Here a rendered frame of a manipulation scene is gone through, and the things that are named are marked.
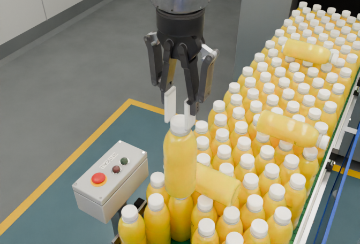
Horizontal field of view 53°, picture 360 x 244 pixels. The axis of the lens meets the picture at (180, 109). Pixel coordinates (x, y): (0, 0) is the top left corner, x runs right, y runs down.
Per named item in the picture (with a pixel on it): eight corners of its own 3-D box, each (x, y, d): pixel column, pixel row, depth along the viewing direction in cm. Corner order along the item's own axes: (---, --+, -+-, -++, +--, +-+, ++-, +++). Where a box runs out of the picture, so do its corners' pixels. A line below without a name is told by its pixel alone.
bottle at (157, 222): (170, 254, 100) (169, 214, 88) (145, 254, 100) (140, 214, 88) (171, 232, 105) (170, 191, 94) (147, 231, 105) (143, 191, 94)
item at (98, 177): (89, 181, 94) (88, 178, 94) (98, 173, 97) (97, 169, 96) (99, 187, 93) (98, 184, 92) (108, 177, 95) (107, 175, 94)
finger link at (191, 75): (188, 35, 60) (195, 36, 59) (197, 93, 66) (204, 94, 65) (175, 45, 57) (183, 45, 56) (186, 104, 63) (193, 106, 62)
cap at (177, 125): (174, 135, 68) (174, 128, 67) (167, 122, 71) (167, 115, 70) (193, 130, 69) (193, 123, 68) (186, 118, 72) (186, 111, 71)
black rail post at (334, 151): (324, 168, 124) (330, 152, 119) (327, 163, 126) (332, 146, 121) (331, 171, 123) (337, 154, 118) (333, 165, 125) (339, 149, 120)
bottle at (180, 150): (170, 204, 78) (169, 142, 67) (160, 180, 83) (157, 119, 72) (200, 195, 80) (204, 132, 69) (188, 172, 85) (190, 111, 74)
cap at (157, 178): (167, 182, 96) (167, 178, 95) (155, 189, 95) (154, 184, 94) (160, 173, 99) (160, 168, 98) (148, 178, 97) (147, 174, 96)
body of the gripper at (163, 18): (143, 6, 54) (146, 60, 60) (192, 19, 51) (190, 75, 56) (170, -9, 59) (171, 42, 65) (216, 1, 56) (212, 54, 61)
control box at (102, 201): (77, 208, 100) (70, 184, 93) (122, 162, 113) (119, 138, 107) (106, 225, 96) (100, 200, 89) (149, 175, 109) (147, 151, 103)
